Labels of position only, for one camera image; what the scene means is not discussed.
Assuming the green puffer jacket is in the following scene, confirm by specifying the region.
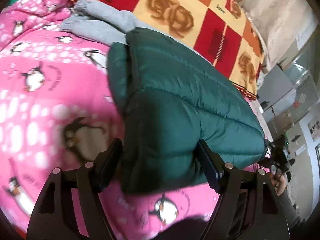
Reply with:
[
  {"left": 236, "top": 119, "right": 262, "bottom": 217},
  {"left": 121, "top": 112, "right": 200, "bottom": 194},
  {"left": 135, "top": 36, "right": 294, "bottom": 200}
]
[{"left": 107, "top": 28, "right": 266, "bottom": 194}]

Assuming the pink penguin bedsheet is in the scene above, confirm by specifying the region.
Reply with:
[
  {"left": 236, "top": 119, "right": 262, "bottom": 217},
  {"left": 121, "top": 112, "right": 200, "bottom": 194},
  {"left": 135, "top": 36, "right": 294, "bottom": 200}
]
[{"left": 0, "top": 0, "right": 271, "bottom": 240}]

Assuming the grey sweater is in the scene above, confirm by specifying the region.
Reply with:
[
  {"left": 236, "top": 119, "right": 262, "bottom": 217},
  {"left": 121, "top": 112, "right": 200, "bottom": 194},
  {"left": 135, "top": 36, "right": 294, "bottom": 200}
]
[{"left": 60, "top": 0, "right": 150, "bottom": 46}]

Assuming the red orange rose blanket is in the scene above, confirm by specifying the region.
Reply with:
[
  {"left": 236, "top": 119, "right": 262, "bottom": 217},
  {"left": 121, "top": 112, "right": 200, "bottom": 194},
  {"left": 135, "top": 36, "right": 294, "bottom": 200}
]
[{"left": 19, "top": 0, "right": 266, "bottom": 100}]

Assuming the beige curtain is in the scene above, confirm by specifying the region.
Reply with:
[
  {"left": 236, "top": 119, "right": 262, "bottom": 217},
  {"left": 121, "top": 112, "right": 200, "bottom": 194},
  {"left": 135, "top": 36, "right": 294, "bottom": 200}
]
[{"left": 236, "top": 0, "right": 319, "bottom": 73}]

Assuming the grey sleeved right forearm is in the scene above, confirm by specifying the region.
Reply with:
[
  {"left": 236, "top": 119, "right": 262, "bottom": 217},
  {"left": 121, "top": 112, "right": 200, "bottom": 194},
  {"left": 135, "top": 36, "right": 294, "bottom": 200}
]
[{"left": 279, "top": 190, "right": 301, "bottom": 230}]

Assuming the white cabinet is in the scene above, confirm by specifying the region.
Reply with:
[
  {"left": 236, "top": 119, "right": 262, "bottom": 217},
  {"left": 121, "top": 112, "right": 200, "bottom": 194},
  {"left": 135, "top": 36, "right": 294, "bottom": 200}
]
[{"left": 258, "top": 48, "right": 319, "bottom": 134}]

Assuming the person's right hand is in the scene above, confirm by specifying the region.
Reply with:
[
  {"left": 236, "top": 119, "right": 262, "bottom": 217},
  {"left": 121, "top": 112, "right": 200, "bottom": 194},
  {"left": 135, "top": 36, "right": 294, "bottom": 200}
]
[{"left": 270, "top": 173, "right": 287, "bottom": 196}]

